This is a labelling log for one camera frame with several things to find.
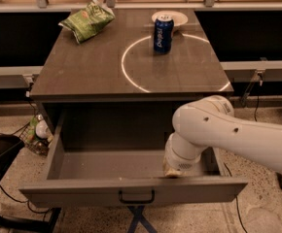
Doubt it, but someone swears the grey top drawer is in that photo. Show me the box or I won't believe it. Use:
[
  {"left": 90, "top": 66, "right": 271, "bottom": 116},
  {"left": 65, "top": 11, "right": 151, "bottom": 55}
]
[{"left": 19, "top": 112, "right": 247, "bottom": 208}]

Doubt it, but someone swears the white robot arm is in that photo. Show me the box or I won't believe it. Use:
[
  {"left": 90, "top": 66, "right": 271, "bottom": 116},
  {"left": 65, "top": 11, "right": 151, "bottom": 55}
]
[{"left": 165, "top": 95, "right": 282, "bottom": 174}]

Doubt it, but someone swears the grey drawer cabinet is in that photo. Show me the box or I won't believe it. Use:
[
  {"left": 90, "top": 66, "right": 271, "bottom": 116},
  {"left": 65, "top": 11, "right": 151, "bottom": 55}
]
[{"left": 31, "top": 9, "right": 233, "bottom": 151}]

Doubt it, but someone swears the blue pepsi can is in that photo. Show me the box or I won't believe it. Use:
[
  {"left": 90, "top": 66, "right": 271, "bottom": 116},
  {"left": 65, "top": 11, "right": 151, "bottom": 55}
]
[{"left": 154, "top": 15, "right": 174, "bottom": 53}]

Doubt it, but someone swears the black chair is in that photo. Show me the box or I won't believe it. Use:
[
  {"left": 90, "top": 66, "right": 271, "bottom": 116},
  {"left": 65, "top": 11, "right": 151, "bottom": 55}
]
[{"left": 0, "top": 135, "right": 61, "bottom": 233}]

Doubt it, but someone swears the green chip bag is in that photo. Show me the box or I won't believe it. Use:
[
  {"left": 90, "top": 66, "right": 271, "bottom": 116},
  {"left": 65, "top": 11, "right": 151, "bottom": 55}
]
[{"left": 58, "top": 0, "right": 115, "bottom": 44}]

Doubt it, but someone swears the black floor cable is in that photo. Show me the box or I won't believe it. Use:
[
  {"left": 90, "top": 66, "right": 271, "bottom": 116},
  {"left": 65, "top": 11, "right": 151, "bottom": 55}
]
[{"left": 224, "top": 162, "right": 249, "bottom": 233}]

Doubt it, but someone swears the wire basket with items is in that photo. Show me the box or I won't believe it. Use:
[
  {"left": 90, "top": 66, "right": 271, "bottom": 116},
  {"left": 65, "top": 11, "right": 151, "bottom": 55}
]
[{"left": 19, "top": 114, "right": 53, "bottom": 156}]

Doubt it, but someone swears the black looped cable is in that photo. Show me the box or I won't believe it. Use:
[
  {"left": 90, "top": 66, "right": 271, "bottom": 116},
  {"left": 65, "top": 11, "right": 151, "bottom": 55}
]
[{"left": 0, "top": 183, "right": 53, "bottom": 216}]

